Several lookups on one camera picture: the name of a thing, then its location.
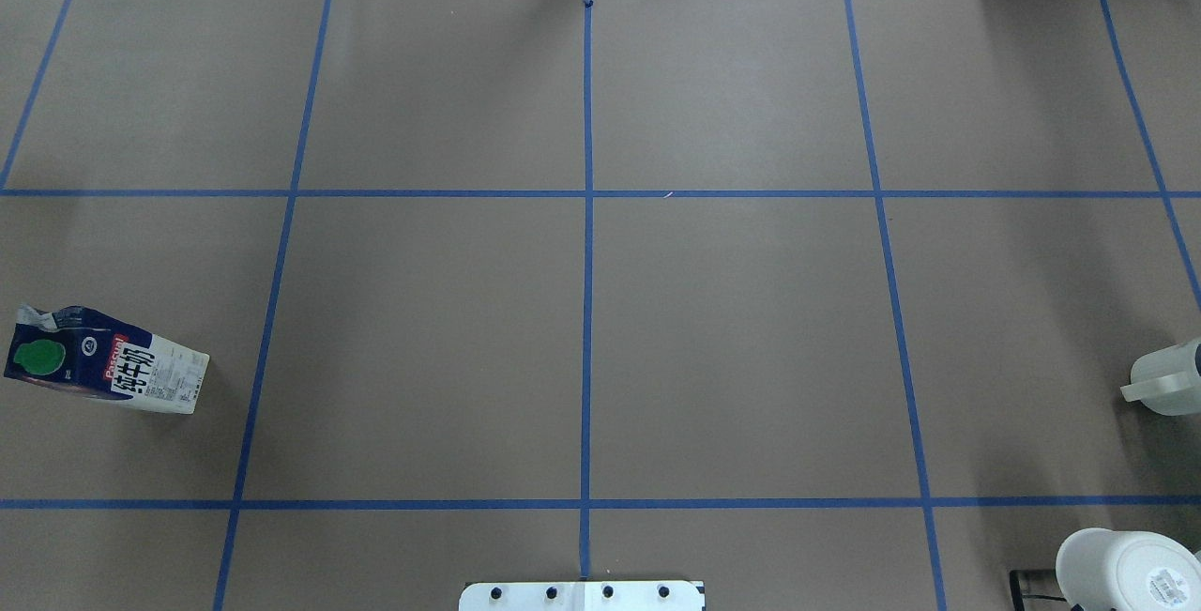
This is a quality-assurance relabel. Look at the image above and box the white ribbed mug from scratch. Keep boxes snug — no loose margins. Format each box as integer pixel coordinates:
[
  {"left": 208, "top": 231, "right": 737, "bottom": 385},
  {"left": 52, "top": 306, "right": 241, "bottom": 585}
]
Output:
[{"left": 1121, "top": 339, "right": 1200, "bottom": 417}]

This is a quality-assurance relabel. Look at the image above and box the white upside-down cup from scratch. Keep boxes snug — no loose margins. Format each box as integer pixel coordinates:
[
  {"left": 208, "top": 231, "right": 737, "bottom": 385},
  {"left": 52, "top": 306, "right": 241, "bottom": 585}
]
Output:
[{"left": 1054, "top": 528, "right": 1200, "bottom": 610}]

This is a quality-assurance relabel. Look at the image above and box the white metal base plate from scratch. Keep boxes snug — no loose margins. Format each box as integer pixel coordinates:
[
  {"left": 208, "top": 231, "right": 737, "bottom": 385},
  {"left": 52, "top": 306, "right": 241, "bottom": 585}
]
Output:
[{"left": 458, "top": 580, "right": 707, "bottom": 610}]

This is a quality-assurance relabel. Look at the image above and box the blue white milk carton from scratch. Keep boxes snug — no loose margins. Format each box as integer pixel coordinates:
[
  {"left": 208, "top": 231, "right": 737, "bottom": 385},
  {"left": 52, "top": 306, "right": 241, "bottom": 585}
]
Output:
[{"left": 4, "top": 306, "right": 210, "bottom": 415}]

